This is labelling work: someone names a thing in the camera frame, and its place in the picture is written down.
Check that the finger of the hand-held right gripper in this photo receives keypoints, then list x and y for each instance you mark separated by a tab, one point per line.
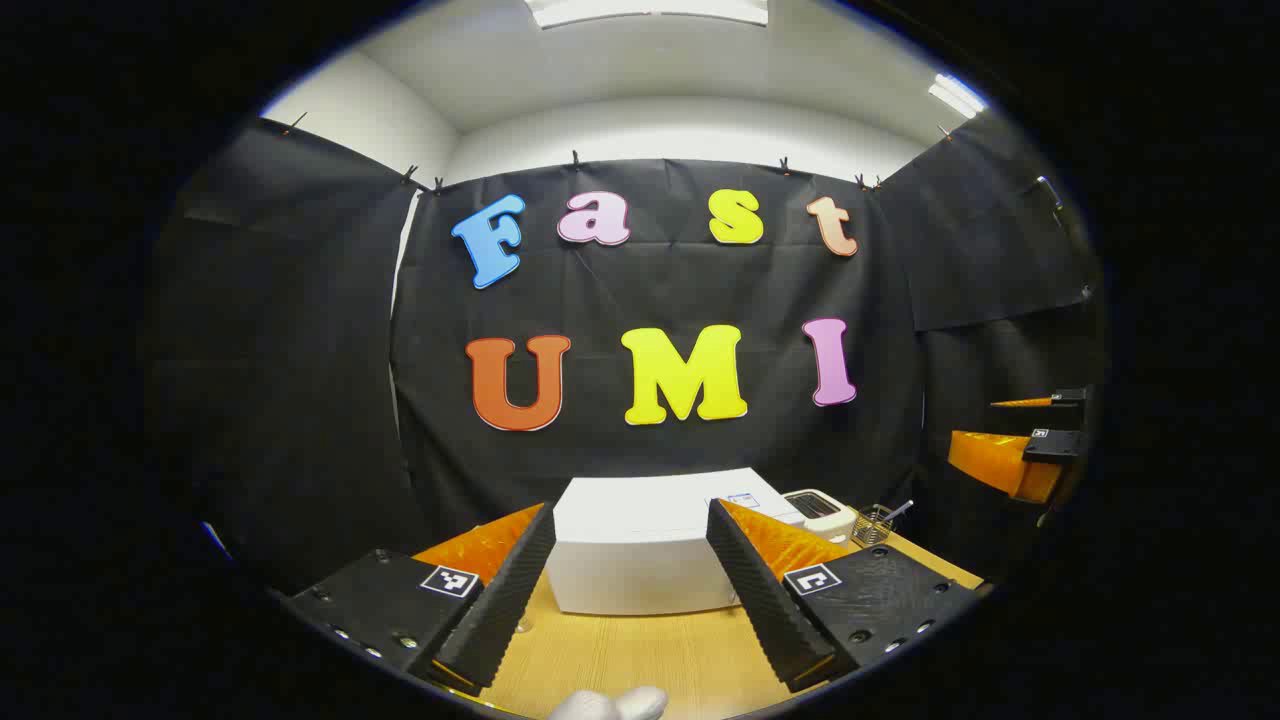
1068	396
1000	460

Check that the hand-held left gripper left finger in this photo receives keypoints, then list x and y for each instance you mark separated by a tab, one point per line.
500	600

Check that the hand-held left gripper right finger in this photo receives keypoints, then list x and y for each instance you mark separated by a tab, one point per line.
765	600

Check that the white microwave oven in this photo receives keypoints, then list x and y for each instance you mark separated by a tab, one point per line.
630	550

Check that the white toaster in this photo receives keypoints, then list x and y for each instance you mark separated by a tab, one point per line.
825	515

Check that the metal spoon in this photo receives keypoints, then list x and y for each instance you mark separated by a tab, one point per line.
898	511

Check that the black backdrop cloth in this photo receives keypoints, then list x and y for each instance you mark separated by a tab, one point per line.
300	400

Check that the small ceiling light panel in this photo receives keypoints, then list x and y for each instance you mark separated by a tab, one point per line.
957	96

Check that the large ceiling light panel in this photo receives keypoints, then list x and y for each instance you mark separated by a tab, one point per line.
650	10

